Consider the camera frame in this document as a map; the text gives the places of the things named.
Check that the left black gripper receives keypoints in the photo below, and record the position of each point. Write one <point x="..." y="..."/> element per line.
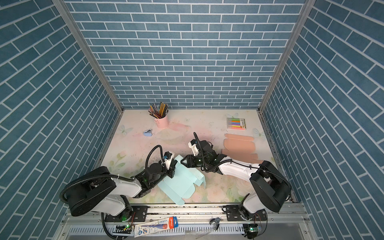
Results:
<point x="172" y="168"/>

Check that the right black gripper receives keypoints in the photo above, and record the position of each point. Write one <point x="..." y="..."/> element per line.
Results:
<point x="191" y="160"/>

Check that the light blue paper box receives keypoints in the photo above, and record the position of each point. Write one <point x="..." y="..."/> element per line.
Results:
<point x="182" y="185"/>

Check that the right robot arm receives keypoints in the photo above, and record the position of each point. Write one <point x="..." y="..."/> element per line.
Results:
<point x="272" y="189"/>

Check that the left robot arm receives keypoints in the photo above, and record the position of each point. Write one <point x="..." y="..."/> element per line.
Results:
<point x="100" y="191"/>

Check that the pink flat paper box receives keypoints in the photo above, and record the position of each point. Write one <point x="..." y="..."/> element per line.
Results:
<point x="241" y="148"/>

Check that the pink pencil bucket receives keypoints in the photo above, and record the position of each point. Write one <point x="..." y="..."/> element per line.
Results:
<point x="162" y="123"/>

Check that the red blue white package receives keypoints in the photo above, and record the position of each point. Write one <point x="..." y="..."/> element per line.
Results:
<point x="155" y="226"/>

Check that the pack of coloured markers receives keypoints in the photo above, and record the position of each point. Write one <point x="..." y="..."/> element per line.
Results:
<point x="236" y="124"/>

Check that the bundle of coloured pencils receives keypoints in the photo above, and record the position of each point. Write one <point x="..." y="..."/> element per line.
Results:
<point x="159" y="111"/>

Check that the small metal clip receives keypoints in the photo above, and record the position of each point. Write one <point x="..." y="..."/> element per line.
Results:
<point x="215" y="223"/>

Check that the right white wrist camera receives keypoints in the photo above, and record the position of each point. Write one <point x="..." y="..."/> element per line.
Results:
<point x="193" y="145"/>

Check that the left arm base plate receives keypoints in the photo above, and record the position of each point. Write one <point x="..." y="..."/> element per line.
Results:
<point x="138" y="214"/>

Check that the aluminium mounting rail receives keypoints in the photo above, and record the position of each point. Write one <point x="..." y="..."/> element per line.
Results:
<point x="291" y="223"/>

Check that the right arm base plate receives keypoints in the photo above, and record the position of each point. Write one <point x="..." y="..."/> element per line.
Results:
<point x="239" y="213"/>

